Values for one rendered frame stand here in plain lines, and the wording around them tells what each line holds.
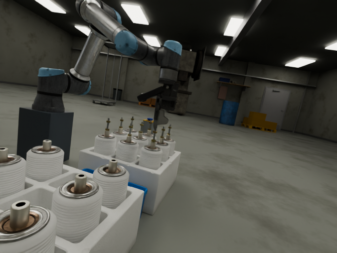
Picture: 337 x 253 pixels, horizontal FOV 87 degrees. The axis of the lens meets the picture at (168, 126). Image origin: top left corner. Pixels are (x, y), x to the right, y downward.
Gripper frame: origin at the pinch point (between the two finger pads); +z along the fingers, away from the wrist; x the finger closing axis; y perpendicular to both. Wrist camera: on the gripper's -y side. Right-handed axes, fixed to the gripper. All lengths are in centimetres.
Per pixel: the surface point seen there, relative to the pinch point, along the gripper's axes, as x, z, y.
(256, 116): 603, -14, 318
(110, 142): 2.4, 11.1, -19.0
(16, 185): -35.4, 14.8, -27.8
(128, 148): -1.6, 11.1, -9.3
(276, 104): 908, -97, 544
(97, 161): -2.3, 19.0, -21.8
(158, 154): -3.4, 10.5, 4.0
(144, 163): -4.3, 15.4, -1.2
